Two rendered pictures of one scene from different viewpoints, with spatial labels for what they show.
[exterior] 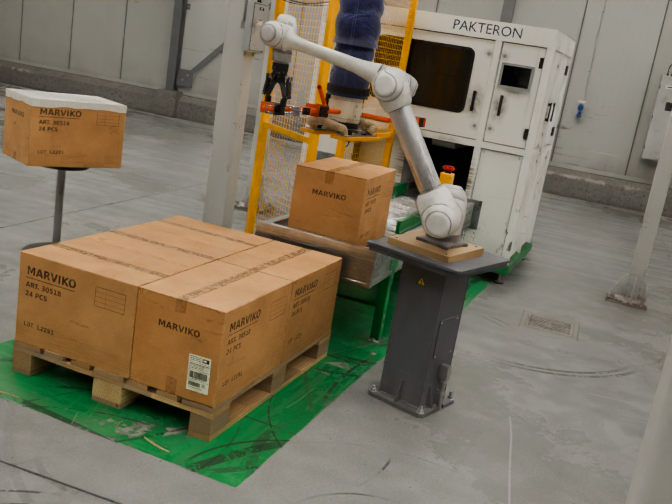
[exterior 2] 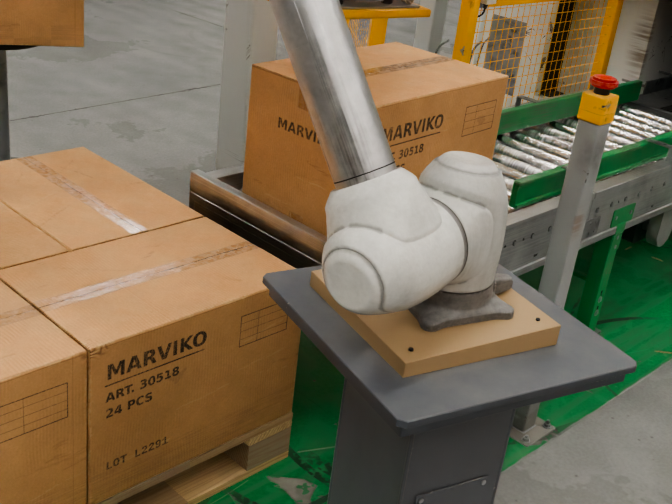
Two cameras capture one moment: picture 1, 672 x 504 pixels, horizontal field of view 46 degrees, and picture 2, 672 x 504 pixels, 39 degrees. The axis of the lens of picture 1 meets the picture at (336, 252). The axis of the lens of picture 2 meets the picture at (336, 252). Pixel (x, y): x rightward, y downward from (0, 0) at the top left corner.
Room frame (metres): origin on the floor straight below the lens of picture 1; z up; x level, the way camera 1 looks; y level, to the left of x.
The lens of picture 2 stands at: (2.12, -0.83, 1.56)
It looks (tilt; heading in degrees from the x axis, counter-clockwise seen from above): 25 degrees down; 22
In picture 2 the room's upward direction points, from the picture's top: 7 degrees clockwise
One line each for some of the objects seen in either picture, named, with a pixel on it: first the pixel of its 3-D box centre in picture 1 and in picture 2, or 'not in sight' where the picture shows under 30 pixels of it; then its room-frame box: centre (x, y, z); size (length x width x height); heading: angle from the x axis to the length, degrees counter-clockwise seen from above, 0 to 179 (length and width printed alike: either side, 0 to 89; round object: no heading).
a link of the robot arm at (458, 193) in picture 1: (448, 208); (456, 217); (3.57, -0.47, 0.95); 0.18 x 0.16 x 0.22; 167
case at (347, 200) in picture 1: (343, 201); (375, 141); (4.43, 0.01, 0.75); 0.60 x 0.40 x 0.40; 163
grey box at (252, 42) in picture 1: (256, 27); not in sight; (5.11, 0.72, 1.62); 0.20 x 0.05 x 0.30; 160
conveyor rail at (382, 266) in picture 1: (430, 235); (611, 206); (5.09, -0.59, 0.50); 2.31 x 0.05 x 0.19; 160
